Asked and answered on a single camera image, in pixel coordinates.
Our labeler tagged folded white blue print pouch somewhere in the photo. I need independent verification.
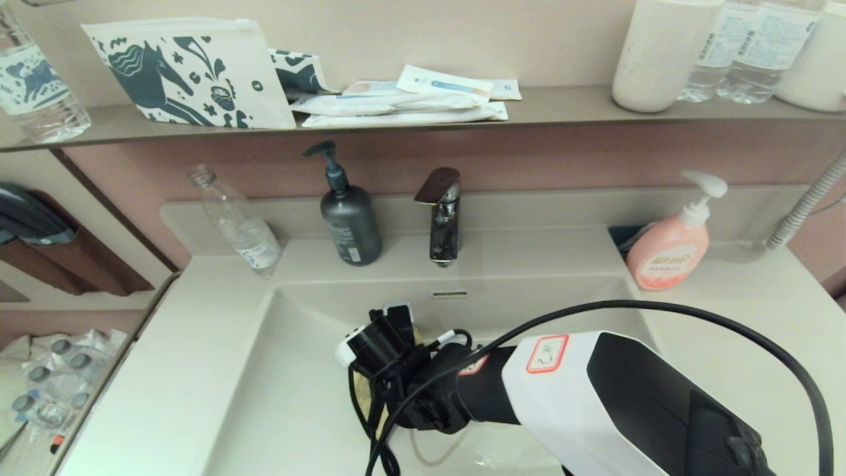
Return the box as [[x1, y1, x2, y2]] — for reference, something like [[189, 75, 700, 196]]
[[268, 49, 340, 100]]

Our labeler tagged dark grey pump bottle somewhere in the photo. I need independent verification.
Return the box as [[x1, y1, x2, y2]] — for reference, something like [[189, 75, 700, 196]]
[[303, 140, 384, 267]]

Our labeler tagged chrome faucet with lever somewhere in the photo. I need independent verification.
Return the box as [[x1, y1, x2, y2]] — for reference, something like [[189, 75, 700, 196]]
[[414, 167, 463, 268]]

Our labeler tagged grey corrugated hose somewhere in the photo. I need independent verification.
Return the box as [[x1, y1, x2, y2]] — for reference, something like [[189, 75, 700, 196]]
[[765, 151, 846, 252]]

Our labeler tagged white packet with blue stripe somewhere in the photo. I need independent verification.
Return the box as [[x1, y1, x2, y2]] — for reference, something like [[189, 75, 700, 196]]
[[397, 64, 495, 104]]

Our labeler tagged dark grey hair dryer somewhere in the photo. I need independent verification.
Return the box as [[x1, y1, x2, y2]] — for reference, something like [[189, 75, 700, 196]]
[[0, 183, 78, 247]]

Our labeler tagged yellow cloth with black trim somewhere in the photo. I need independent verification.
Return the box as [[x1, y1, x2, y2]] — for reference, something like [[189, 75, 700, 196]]
[[349, 323, 425, 434]]

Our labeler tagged grey wall shelf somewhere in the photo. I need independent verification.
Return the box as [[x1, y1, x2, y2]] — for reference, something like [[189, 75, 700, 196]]
[[0, 83, 846, 154]]

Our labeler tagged white pouch blue horse print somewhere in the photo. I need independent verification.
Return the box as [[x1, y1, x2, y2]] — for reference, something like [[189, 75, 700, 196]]
[[81, 18, 298, 130]]

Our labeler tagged clear water bottle white label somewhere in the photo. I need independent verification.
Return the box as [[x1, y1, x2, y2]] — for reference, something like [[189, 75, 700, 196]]
[[715, 0, 827, 105], [675, 0, 736, 104]]

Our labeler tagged brown wall holder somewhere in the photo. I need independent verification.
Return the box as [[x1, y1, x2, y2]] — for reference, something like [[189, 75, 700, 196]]
[[0, 190, 154, 298]]

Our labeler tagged long white wrapped packet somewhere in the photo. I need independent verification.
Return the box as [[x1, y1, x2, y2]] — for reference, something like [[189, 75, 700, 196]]
[[289, 91, 482, 118]]

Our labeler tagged dark blue small object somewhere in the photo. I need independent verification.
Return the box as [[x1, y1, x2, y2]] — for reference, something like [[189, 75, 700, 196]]
[[608, 225, 652, 257]]

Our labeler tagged ribbed white cup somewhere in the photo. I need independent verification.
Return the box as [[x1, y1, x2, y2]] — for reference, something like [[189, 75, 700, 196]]
[[773, 0, 846, 113]]

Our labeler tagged flat long white packet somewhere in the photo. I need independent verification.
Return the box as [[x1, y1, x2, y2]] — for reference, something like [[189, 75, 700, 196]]
[[300, 101, 510, 129]]

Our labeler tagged pink hand soap pump bottle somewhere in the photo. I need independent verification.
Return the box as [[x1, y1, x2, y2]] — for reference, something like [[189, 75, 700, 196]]
[[625, 169, 729, 292]]

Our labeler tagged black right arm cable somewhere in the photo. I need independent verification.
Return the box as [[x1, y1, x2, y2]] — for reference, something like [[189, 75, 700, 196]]
[[347, 299, 835, 476]]

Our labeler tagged water bottle with blue label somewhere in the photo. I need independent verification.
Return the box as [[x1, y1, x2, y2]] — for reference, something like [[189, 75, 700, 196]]
[[0, 0, 92, 144]]

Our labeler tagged plastic-wrapped water bottle pack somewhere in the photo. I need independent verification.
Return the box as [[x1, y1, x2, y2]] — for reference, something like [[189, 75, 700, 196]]
[[0, 329, 131, 450]]

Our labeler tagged pale pink blue packet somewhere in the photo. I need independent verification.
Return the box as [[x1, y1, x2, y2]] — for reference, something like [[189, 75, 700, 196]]
[[340, 80, 402, 98]]

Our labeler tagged empty clear plastic bottle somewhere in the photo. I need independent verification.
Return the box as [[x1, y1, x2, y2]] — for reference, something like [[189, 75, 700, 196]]
[[188, 163, 286, 279]]

